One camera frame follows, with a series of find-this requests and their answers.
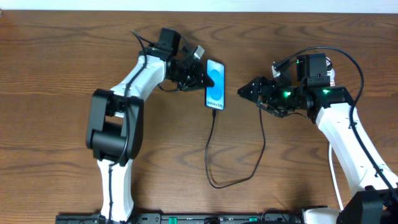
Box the white power strip cord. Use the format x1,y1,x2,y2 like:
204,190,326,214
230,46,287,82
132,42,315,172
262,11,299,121
328,143,345,211

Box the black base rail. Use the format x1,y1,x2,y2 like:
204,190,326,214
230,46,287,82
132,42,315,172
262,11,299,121
55,212,304,224

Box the blue Galaxy smartphone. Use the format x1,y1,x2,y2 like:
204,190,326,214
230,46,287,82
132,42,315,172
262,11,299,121
205,60,225,111

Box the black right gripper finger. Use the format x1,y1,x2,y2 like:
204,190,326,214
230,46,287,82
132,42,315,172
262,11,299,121
256,101,285,118
238,77,264,100

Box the black charger cable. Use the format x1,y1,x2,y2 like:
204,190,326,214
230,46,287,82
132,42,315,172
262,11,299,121
203,108,267,190

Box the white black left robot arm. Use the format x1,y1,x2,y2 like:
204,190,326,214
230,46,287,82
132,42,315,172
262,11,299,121
86,28,214,223

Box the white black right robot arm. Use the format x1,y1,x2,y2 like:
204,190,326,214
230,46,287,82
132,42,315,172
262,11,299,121
237,54,397,223

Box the white power strip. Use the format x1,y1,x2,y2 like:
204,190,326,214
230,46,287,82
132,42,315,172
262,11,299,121
326,57,335,86

